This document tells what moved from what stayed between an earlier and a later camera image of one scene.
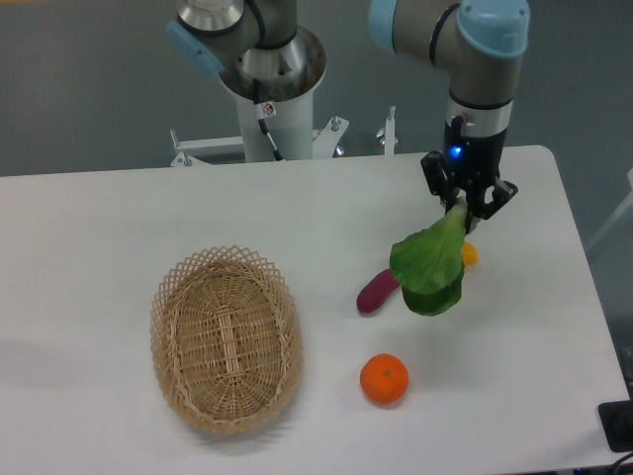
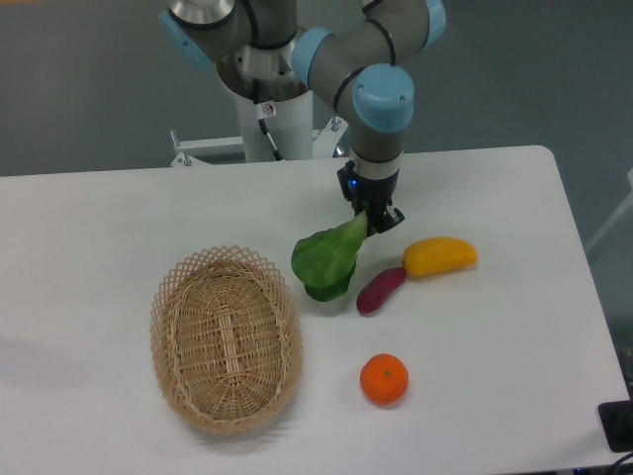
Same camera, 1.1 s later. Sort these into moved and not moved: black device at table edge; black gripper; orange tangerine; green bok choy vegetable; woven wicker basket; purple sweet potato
Moved: green bok choy vegetable; black gripper
Not moved: black device at table edge; purple sweet potato; orange tangerine; woven wicker basket
